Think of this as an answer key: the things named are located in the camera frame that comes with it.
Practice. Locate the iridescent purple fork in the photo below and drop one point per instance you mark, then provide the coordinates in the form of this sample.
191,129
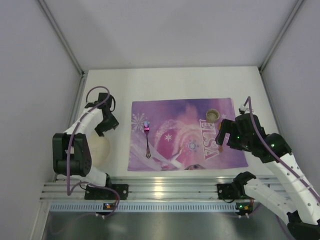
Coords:
146,131

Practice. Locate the small speckled glass cup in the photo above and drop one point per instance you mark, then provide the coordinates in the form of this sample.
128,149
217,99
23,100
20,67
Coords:
212,116

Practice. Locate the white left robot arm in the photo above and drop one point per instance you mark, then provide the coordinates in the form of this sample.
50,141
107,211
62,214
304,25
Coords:
70,149

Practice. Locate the aluminium corner post left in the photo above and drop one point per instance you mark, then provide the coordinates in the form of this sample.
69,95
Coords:
60,35

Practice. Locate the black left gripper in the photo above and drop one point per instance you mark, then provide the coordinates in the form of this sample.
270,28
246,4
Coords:
107,124

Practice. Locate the aluminium corner post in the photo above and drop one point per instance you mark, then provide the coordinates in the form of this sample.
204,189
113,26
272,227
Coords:
298,4
60,35

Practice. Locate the gold spoon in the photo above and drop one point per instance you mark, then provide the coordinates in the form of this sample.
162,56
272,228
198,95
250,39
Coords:
220,149

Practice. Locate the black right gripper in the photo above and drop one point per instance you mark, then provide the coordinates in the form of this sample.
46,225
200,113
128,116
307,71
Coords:
227,133

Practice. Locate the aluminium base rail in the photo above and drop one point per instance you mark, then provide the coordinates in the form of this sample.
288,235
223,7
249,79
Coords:
159,189

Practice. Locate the white slotted cable duct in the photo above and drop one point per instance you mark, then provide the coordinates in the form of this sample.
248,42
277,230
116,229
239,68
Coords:
151,207

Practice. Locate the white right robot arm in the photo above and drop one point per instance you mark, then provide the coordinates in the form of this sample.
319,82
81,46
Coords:
301,211

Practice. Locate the aluminium corner post right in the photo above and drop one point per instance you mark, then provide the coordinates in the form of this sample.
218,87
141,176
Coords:
298,4

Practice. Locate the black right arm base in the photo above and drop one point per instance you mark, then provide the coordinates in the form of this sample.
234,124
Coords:
229,193

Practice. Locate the cream round plate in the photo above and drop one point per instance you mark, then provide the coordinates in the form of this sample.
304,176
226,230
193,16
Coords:
99,147

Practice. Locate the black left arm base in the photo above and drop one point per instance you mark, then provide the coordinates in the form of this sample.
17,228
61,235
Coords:
95,193

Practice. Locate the purple Elsa placemat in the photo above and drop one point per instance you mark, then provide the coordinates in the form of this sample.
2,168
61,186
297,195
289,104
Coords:
180,138

